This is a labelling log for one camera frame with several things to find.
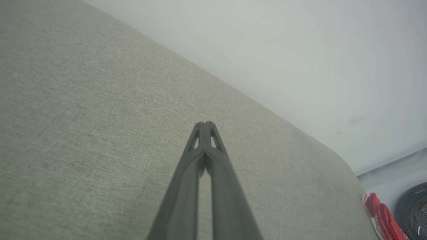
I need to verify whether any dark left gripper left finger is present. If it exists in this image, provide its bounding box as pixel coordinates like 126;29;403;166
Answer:
146;121;206;240

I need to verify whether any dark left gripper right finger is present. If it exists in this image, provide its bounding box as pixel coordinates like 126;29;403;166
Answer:
204;121;265;240

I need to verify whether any red and white basketball jersey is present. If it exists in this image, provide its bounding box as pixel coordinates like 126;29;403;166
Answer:
362;192;409;240

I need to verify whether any black round disc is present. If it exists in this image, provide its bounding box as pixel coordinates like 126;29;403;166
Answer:
394;182;427;240

